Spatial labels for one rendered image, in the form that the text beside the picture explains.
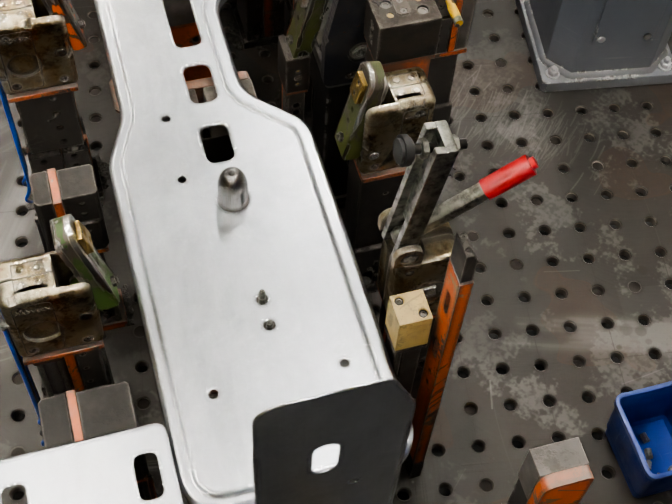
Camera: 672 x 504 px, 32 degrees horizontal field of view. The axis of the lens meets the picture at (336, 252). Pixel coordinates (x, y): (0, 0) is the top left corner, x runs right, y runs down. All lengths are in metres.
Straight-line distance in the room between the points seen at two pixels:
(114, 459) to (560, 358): 0.64
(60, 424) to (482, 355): 0.58
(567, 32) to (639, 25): 0.10
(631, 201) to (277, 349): 0.69
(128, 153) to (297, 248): 0.22
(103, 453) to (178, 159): 0.34
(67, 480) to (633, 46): 1.04
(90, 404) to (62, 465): 0.07
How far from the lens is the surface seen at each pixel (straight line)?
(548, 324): 1.54
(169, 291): 1.18
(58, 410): 1.16
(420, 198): 1.06
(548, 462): 0.91
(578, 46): 1.72
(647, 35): 1.73
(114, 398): 1.16
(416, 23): 1.24
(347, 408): 0.78
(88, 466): 1.11
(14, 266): 1.17
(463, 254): 0.98
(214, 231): 1.22
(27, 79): 1.42
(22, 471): 1.12
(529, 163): 1.11
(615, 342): 1.55
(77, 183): 1.28
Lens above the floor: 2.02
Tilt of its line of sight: 58 degrees down
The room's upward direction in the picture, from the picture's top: 5 degrees clockwise
